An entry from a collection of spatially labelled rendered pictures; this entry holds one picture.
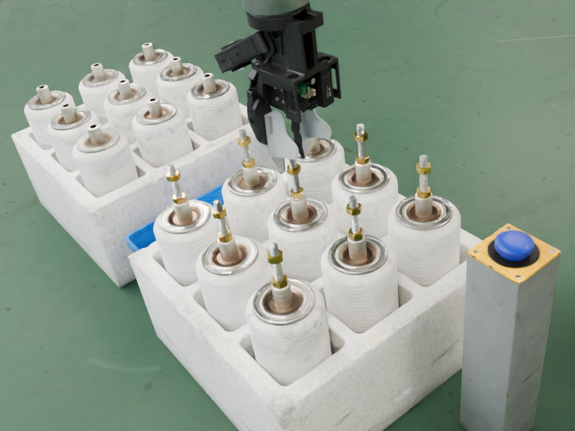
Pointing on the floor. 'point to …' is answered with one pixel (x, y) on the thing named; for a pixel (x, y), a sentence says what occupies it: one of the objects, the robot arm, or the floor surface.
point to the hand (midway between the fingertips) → (287, 154)
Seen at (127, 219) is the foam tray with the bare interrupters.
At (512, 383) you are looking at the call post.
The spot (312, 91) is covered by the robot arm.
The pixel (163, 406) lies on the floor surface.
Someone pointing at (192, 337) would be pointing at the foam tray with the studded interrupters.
